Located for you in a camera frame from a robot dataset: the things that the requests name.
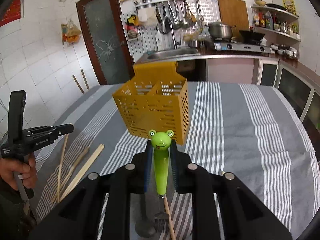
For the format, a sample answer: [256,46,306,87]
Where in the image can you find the green frog handle fork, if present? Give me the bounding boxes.
[149,129,174,233]

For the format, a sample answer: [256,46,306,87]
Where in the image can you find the wooden chopstick a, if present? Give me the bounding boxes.
[61,144,105,199]

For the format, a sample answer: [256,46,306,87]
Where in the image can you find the white kitchen cabinet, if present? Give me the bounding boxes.
[206,57,319,142]

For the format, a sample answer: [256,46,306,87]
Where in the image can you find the person's left hand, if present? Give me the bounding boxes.
[1,153,37,191]

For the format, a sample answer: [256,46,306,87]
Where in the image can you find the yellow plastic utensil basket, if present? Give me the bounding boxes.
[113,61,189,145]

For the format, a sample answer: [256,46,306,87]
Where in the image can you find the grey striped tablecloth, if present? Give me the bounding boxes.
[33,82,319,238]

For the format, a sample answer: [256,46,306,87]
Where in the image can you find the orange hanging bag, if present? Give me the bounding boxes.
[61,20,82,44]

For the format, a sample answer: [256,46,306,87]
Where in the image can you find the steel sink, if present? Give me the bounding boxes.
[136,48,200,63]

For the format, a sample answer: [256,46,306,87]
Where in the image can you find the gas stove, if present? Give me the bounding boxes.
[209,40,272,54]

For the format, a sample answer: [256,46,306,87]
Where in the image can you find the white soap bottle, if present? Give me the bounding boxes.
[155,27,165,51]

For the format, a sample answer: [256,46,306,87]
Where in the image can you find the dark framed glass door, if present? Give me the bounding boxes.
[76,0,134,85]

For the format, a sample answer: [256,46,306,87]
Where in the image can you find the steel cooking pot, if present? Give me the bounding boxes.
[207,22,233,40]

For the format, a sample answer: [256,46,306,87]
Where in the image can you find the faucet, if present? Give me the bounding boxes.
[162,16,177,49]

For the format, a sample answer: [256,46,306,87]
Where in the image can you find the black wok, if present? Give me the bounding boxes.
[239,30,265,46]

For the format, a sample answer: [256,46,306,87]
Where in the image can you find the hanging utensil rack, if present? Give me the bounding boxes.
[135,0,199,30]

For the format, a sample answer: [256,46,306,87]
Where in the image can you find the rectangular wooden cutting board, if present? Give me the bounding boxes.
[217,0,249,42]

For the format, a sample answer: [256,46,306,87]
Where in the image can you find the wooden sticks against wall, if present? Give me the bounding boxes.
[72,69,90,94]

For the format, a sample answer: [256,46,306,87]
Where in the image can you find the red wall poster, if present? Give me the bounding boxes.
[0,0,22,27]

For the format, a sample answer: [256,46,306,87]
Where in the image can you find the corner wall shelf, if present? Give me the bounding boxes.
[251,3,301,51]

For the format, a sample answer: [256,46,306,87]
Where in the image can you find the yellow wall sticker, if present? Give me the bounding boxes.
[282,0,297,16]

